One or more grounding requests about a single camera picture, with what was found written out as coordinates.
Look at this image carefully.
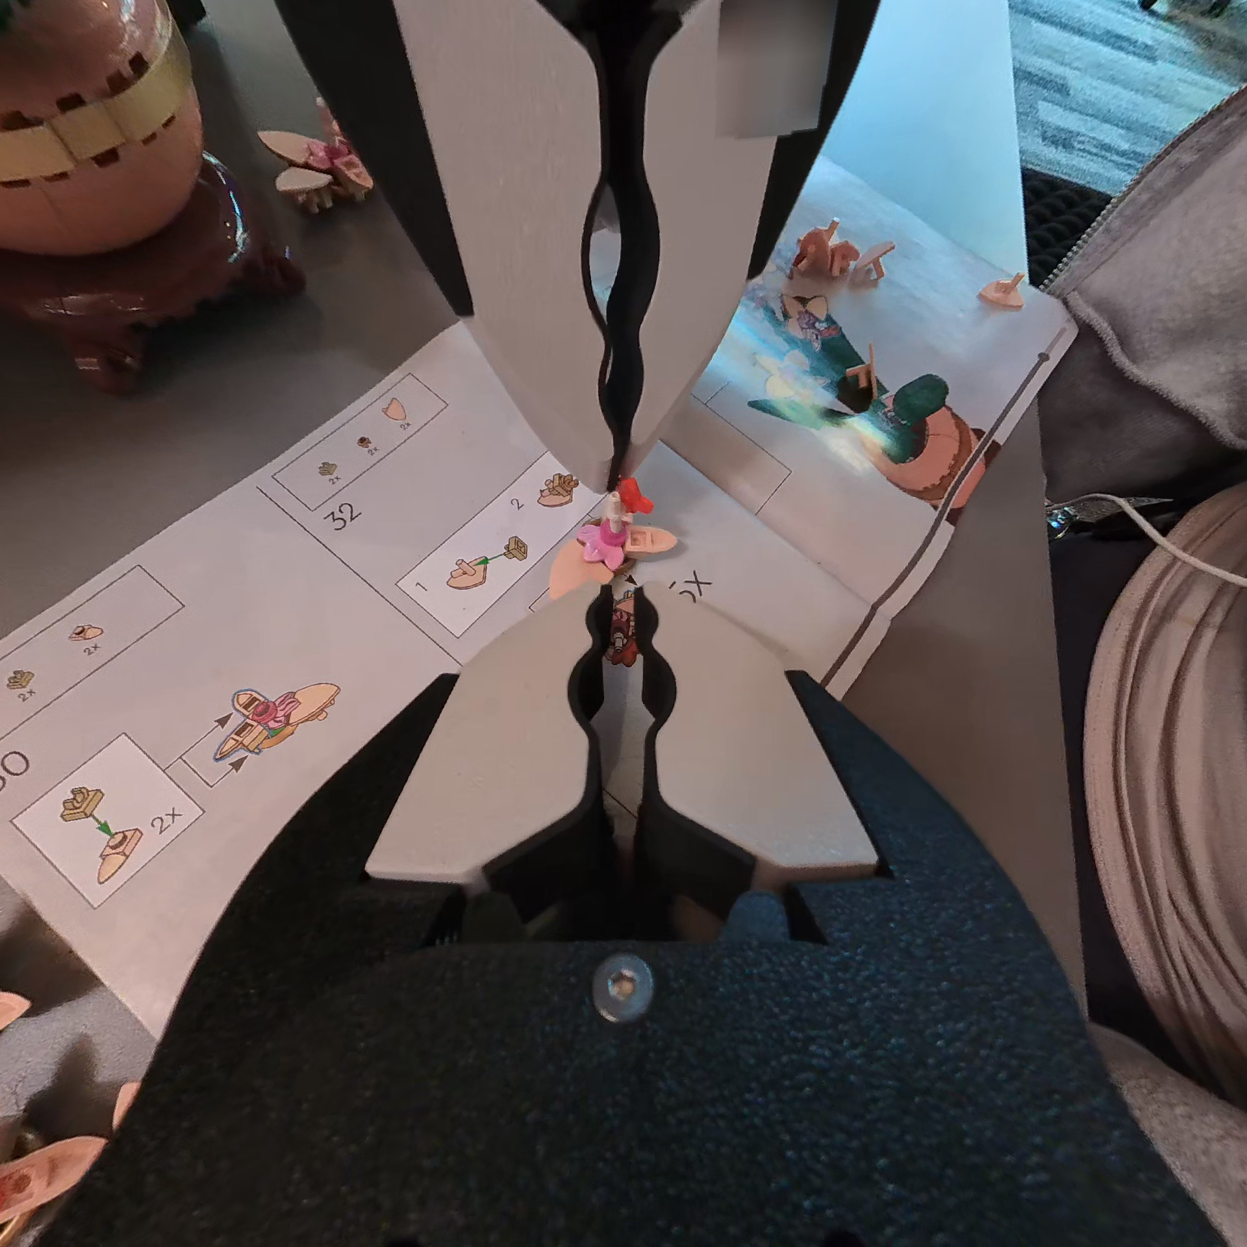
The beige ribbed cushion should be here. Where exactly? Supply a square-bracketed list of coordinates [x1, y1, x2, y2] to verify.
[1081, 482, 1247, 1101]

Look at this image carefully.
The light grey cloth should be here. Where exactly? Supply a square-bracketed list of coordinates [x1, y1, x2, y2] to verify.
[1092, 1022, 1247, 1247]

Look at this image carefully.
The brick building instruction booklet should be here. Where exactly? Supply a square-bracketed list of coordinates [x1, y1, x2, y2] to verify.
[0, 155, 1081, 1039]

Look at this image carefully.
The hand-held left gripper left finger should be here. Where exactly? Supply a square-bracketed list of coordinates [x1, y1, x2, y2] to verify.
[366, 584, 611, 887]

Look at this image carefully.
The black mesh seat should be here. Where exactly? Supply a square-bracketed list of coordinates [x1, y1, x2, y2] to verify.
[1022, 167, 1117, 287]

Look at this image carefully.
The white cable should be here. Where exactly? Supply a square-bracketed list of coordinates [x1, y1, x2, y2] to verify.
[1047, 491, 1247, 587]

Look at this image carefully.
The pink brick flower with petals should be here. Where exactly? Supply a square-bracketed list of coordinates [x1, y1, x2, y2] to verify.
[548, 506, 679, 599]

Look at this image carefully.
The pink brick flowerpot model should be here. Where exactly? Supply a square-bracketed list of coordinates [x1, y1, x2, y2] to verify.
[0, 0, 308, 394]

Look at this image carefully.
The grey desk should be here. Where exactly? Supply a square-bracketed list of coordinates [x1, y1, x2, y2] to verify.
[0, 0, 1092, 1247]

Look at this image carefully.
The small finished brick flower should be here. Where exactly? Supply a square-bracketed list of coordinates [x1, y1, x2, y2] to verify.
[256, 97, 376, 215]

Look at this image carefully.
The red stamen brick piece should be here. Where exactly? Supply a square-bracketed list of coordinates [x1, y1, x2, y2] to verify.
[605, 474, 663, 531]

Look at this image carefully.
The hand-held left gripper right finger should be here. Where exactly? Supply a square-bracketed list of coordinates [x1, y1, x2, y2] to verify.
[634, 581, 881, 889]

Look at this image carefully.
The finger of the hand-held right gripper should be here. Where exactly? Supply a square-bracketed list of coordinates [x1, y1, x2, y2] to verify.
[606, 0, 884, 485]
[395, 0, 626, 491]

